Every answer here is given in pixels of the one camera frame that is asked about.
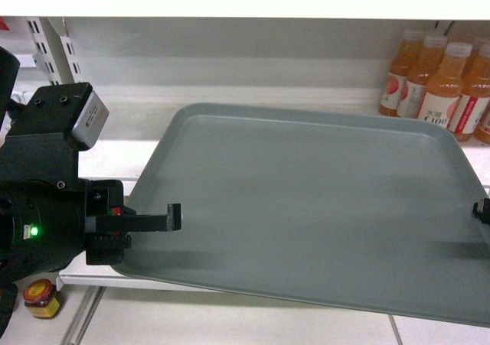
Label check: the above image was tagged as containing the perforated shelf upright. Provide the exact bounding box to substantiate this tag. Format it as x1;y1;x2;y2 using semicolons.
26;17;83;85

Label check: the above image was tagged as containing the grey rectangular serving tray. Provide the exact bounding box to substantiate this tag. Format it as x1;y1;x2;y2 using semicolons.
115;104;489;327

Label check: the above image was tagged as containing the orange juice bottle back left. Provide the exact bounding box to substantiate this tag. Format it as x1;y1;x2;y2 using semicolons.
378;29;425;116

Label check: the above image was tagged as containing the orange juice bottle front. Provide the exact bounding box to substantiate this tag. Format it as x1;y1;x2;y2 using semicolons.
416;42;472;129

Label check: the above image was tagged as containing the red lid sauce jar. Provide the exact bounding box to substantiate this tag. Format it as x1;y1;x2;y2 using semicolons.
22;278;64;319

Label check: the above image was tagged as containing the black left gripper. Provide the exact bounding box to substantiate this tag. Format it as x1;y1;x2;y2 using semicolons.
1;179;182;284

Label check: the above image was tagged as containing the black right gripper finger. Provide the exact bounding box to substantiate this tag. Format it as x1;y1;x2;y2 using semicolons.
472;197;490;225

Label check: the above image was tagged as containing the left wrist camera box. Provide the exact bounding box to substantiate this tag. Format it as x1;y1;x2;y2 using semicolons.
1;83;109;192

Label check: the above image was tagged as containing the orange juice bottle middle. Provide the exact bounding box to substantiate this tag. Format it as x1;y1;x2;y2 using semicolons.
396;31;447;119

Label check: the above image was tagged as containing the white metal store shelf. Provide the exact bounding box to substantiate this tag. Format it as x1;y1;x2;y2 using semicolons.
0;0;490;288

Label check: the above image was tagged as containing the orange juice bottle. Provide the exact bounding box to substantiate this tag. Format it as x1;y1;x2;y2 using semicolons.
378;29;425;116
396;31;447;119
416;42;472;129

